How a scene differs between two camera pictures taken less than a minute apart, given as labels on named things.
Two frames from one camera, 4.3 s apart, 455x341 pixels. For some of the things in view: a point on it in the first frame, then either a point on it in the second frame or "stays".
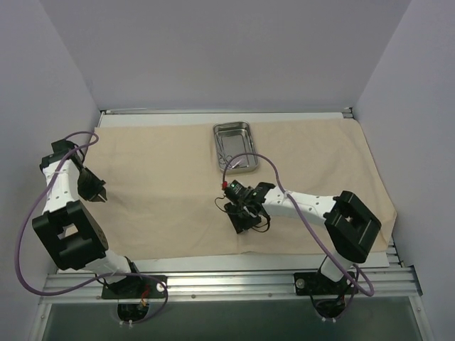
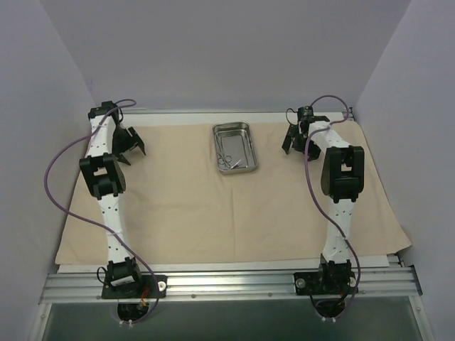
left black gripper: [94, 190] to [129, 143]
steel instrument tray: [233, 138] stays
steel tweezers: [236, 163] stays
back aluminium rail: [229, 111] stays
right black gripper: [242, 219] to [291, 135]
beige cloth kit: [166, 199] stays
